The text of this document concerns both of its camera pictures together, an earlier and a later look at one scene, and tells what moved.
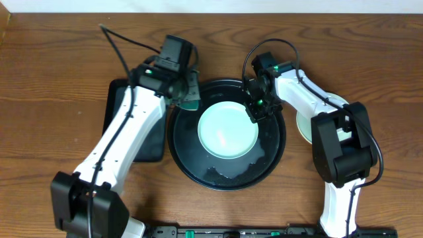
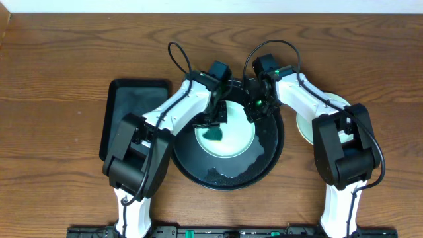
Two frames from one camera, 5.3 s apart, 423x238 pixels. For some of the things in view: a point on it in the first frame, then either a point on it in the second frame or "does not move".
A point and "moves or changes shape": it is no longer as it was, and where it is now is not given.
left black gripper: x=190 y=91 → x=209 y=121
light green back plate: x=226 y=130 does not move
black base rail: x=290 y=231 does not move
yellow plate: x=305 y=125 does not move
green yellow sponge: x=190 y=104 moves or changes shape
